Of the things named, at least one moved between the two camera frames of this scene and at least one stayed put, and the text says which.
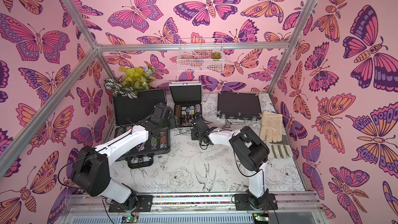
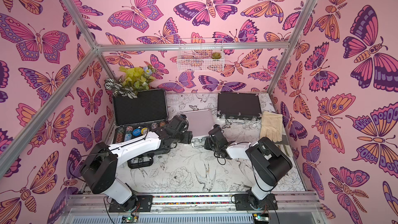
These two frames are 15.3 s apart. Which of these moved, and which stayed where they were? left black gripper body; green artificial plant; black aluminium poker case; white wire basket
Moved: left black gripper body
Stayed: green artificial plant; black aluminium poker case; white wire basket
